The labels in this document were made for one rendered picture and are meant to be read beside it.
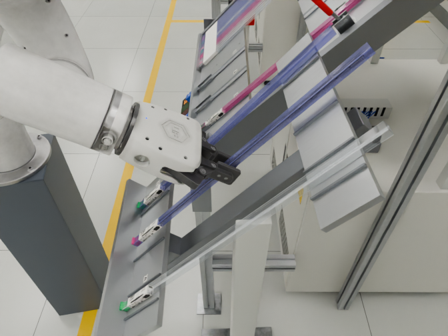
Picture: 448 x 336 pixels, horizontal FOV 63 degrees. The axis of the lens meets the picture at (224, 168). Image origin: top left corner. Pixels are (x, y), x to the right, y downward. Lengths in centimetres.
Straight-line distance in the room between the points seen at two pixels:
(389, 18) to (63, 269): 110
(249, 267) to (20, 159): 60
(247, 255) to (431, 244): 75
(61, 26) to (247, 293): 60
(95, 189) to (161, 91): 89
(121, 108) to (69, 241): 73
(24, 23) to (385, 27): 56
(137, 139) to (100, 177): 148
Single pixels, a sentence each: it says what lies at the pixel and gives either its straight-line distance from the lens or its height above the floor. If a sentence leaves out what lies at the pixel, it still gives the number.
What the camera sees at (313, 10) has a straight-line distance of 91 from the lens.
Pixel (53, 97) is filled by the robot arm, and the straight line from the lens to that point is 46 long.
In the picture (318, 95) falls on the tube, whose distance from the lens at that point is 47.
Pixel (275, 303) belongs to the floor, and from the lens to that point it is 147.
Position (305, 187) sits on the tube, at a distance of 41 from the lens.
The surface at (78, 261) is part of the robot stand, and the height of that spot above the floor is 34.
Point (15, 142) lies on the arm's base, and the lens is 97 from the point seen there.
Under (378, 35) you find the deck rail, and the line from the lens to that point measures 74.
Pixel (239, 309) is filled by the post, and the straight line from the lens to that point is 89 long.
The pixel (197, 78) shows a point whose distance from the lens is 117.
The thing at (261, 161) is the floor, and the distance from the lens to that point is 192.
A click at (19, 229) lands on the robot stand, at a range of 112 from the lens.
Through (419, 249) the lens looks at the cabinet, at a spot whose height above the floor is 35.
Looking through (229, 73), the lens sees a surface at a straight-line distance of 102.
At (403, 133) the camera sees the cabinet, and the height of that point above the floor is 62.
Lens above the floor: 133
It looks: 45 degrees down
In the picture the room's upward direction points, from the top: straight up
